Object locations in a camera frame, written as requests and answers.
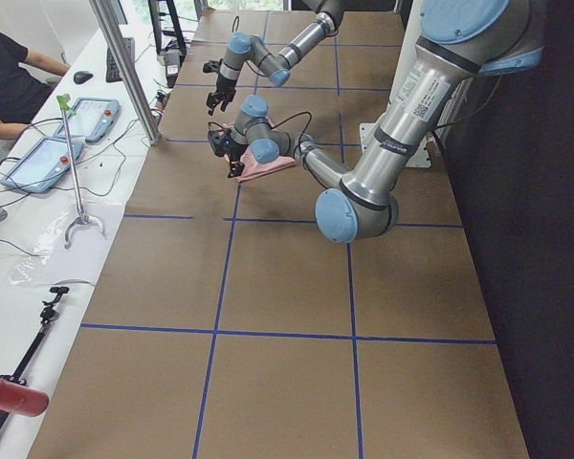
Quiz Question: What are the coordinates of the black metal clamp stand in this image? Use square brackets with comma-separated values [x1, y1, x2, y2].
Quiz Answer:
[147, 0, 188, 57]

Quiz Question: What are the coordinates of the aluminium frame post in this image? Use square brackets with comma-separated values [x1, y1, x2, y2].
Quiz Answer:
[89, 0, 160, 145]

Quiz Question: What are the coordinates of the black computer mouse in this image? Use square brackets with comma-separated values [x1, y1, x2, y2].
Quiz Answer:
[73, 71, 94, 85]

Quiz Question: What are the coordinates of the blue teach pendant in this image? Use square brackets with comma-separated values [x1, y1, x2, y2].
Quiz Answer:
[0, 137, 70, 193]
[56, 94, 121, 143]

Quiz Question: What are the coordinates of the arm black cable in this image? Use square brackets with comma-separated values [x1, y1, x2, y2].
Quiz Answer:
[231, 15, 269, 77]
[270, 111, 324, 178]

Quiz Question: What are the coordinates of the black box with label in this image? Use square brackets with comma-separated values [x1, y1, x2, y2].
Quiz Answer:
[162, 49, 182, 88]

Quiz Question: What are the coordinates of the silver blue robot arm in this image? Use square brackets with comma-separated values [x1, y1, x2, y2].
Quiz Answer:
[209, 1, 547, 244]
[203, 0, 345, 114]

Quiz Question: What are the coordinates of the black tripod stick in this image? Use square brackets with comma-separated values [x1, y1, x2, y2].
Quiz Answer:
[0, 286, 70, 431]

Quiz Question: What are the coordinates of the black keyboard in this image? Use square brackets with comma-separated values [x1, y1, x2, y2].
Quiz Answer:
[105, 36, 137, 83]

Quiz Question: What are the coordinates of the person in black shirt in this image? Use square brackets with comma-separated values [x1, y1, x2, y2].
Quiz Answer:
[0, 33, 70, 141]

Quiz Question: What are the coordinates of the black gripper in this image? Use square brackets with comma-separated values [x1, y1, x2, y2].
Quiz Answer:
[207, 75, 237, 115]
[223, 140, 248, 178]

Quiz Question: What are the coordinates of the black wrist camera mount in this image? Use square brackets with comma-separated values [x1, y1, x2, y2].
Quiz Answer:
[208, 121, 232, 158]
[203, 59, 222, 75]

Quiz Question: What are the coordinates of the clear plastic bag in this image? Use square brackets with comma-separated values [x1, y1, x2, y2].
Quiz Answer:
[7, 202, 124, 287]

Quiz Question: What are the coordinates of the pink Snoopy t-shirt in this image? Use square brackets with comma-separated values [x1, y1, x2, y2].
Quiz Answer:
[222, 123, 296, 183]

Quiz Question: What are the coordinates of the red cylinder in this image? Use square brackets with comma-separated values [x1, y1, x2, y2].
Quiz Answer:
[0, 378, 50, 417]

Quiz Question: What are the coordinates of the near blue teach pendant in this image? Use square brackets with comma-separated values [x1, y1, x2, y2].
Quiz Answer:
[0, 137, 70, 193]

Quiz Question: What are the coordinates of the far blue teach pendant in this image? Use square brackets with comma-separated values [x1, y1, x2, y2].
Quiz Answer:
[56, 94, 121, 143]

